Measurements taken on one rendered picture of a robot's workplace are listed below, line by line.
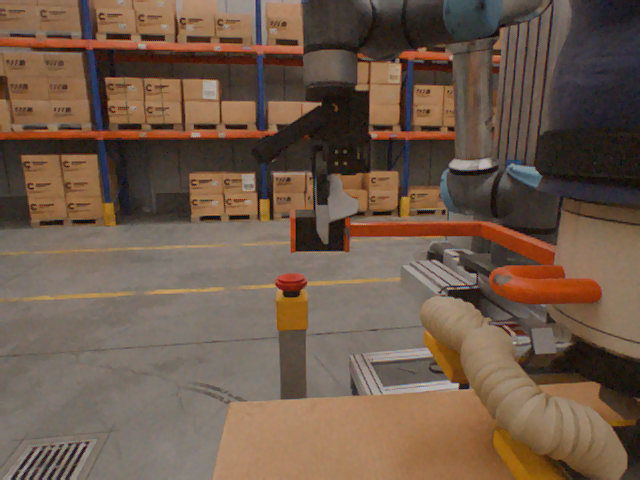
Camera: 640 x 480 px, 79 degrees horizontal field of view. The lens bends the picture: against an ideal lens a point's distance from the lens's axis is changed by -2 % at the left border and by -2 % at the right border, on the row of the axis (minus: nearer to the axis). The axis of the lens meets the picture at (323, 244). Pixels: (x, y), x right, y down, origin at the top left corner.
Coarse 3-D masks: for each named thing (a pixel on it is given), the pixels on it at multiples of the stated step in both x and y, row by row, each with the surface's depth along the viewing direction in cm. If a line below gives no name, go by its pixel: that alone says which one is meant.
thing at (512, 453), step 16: (496, 432) 33; (624, 432) 32; (496, 448) 33; (512, 448) 31; (528, 448) 31; (624, 448) 30; (512, 464) 30; (528, 464) 29; (544, 464) 29; (560, 464) 28
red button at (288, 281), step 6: (282, 276) 86; (288, 276) 86; (294, 276) 86; (300, 276) 86; (276, 282) 84; (282, 282) 83; (288, 282) 83; (294, 282) 83; (300, 282) 84; (306, 282) 85; (282, 288) 83; (288, 288) 83; (294, 288) 83; (300, 288) 84; (282, 294) 86; (288, 294) 85; (294, 294) 85; (300, 294) 87
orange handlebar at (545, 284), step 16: (352, 224) 59; (368, 224) 59; (384, 224) 59; (400, 224) 59; (416, 224) 59; (432, 224) 60; (448, 224) 60; (464, 224) 60; (480, 224) 60; (496, 240) 55; (512, 240) 51; (528, 240) 48; (528, 256) 48; (544, 256) 45; (496, 272) 36; (512, 272) 36; (528, 272) 37; (544, 272) 37; (560, 272) 37; (496, 288) 35; (512, 288) 33; (528, 288) 33; (544, 288) 33; (560, 288) 33; (576, 288) 33; (592, 288) 33; (528, 304) 33
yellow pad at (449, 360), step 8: (424, 336) 51; (432, 336) 50; (432, 344) 48; (440, 344) 48; (432, 352) 48; (440, 352) 46; (448, 352) 46; (456, 352) 46; (440, 360) 46; (448, 360) 44; (456, 360) 44; (448, 368) 43; (456, 368) 42; (448, 376) 43; (456, 376) 42; (464, 376) 42
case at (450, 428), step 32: (576, 384) 62; (256, 416) 55; (288, 416) 55; (320, 416) 55; (352, 416) 55; (384, 416) 55; (416, 416) 55; (448, 416) 55; (480, 416) 55; (608, 416) 54; (224, 448) 49; (256, 448) 49; (288, 448) 49; (320, 448) 49; (352, 448) 49; (384, 448) 49; (416, 448) 49; (448, 448) 49; (480, 448) 49
